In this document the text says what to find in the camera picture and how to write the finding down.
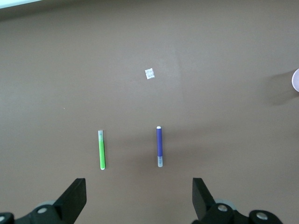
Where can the purple marker pen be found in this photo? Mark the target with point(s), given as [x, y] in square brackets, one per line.
[159, 142]

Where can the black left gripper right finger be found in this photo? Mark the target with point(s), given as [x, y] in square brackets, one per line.
[203, 203]

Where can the white plastic cup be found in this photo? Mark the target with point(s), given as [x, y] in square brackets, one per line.
[296, 80]

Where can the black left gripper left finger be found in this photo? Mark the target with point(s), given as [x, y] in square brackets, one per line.
[70, 203]

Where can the small white tape piece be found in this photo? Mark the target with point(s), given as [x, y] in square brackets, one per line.
[149, 73]

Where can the green highlighter pen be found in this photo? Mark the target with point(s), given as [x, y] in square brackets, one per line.
[102, 151]

